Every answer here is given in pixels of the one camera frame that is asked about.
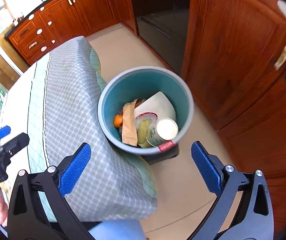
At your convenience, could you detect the grey teal trash bin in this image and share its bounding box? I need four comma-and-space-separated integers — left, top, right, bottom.
97, 66, 195, 165

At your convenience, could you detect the brown paper piece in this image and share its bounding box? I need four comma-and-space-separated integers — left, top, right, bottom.
121, 99, 139, 147

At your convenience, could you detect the large wooden cabinet door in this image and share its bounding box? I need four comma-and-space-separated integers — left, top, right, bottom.
183, 0, 286, 130

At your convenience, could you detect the person's blue fleece jacket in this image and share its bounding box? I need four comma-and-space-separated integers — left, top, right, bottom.
88, 220, 146, 240

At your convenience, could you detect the patterned grey teal tablecloth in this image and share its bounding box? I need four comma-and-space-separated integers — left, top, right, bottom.
0, 36, 158, 222

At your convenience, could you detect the black kitchen countertop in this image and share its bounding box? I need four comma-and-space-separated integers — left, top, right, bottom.
4, 0, 103, 38

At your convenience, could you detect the red rimmed white lid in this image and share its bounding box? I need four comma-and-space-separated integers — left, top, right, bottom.
135, 112, 159, 121

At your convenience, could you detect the wooden drawer with white handle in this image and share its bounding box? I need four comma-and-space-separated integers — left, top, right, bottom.
20, 29, 47, 53

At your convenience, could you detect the black built-in oven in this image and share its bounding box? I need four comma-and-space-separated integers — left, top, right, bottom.
129, 0, 191, 78

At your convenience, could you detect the white leaf-print paper cup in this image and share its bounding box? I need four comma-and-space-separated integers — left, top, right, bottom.
146, 118, 179, 147

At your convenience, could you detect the narrow wooden cabinet door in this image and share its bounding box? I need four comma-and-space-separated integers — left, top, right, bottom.
108, 0, 137, 35

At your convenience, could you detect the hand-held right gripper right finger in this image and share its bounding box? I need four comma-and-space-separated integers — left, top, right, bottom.
187, 141, 275, 240

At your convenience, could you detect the person's left hand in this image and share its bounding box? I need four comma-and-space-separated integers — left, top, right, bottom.
0, 192, 9, 227

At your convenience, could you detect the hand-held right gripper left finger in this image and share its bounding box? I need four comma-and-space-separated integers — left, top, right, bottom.
7, 142, 94, 240

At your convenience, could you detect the beige cabinet door handle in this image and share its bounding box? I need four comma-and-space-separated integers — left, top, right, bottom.
274, 35, 286, 71

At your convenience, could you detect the pale corn husk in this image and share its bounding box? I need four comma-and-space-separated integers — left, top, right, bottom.
136, 119, 154, 148

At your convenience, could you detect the wooden drawer with dark handle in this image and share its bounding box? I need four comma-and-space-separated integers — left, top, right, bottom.
8, 19, 37, 43

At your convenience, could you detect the white paper napkin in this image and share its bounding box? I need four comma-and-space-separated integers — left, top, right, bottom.
134, 91, 177, 128

